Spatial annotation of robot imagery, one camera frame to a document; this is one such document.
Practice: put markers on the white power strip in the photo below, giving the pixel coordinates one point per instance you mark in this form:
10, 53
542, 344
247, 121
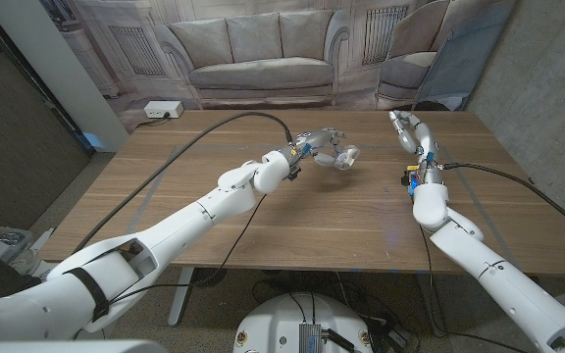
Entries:
162, 109

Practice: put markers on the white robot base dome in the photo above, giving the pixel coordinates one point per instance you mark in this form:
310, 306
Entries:
287, 318

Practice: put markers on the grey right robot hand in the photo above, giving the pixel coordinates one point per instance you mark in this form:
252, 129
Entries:
422, 137

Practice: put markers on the clear tape roll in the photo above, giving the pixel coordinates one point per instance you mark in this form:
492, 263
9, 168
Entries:
348, 157

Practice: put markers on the grey metal table leg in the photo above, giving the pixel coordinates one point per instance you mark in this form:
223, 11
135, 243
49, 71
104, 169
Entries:
182, 294
425, 304

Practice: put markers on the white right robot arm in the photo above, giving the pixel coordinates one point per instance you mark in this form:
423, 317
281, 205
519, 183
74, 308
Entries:
508, 289

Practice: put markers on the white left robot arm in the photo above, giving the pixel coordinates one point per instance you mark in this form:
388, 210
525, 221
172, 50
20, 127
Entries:
165, 240

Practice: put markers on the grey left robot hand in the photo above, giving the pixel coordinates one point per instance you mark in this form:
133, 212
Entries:
319, 139

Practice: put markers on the printed living room backdrop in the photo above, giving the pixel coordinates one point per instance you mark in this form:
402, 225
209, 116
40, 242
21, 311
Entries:
263, 49

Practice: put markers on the floor clutter pile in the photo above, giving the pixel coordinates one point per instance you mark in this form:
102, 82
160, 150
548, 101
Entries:
8, 245

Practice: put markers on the black round floor disc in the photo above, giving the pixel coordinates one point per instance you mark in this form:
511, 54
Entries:
209, 277

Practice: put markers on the silver module on base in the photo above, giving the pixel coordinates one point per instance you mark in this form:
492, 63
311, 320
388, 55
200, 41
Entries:
310, 339

